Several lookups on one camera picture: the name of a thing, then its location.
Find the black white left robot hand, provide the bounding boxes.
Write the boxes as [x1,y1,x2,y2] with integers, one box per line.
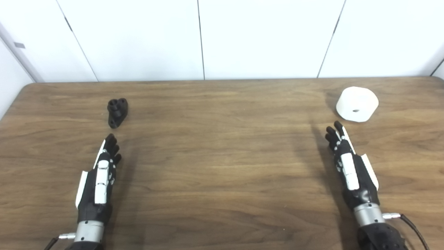
[75,134,122,224]

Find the round white plastic piece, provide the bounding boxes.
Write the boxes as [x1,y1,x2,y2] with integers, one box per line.
[336,86,379,123]

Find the black plastic holder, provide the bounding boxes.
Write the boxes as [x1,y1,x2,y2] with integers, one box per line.
[107,98,128,129]

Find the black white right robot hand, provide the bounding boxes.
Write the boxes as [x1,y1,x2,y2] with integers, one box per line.
[325,120,380,210]

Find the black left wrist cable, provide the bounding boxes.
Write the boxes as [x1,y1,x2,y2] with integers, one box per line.
[43,233,76,250]

